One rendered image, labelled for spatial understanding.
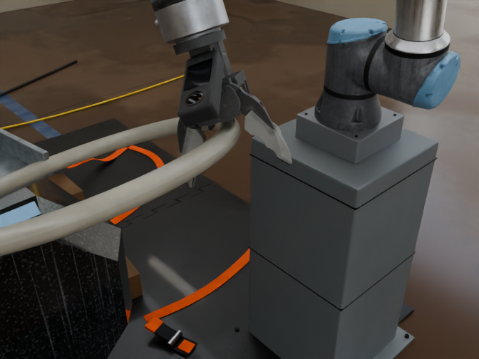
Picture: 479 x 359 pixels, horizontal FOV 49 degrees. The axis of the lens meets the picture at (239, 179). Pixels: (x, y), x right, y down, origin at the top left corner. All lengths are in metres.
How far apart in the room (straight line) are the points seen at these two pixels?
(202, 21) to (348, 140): 0.85
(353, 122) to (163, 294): 1.16
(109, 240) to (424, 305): 1.33
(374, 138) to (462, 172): 1.85
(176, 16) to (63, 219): 0.29
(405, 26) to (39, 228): 0.97
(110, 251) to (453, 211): 1.88
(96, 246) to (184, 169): 0.99
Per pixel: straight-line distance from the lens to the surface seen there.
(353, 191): 1.37
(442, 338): 2.23
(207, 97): 0.62
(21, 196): 1.50
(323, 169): 1.43
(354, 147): 1.45
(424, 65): 1.32
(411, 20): 1.29
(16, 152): 1.11
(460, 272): 2.55
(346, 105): 1.47
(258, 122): 0.70
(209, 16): 0.69
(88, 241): 1.57
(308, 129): 1.54
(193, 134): 0.73
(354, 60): 1.41
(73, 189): 2.83
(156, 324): 2.07
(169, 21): 0.69
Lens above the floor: 1.57
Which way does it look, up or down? 32 degrees down
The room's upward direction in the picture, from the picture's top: straight up
